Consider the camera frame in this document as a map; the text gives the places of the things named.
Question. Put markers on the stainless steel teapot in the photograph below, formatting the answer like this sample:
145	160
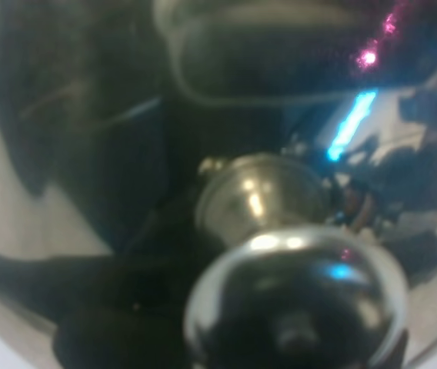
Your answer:
218	184

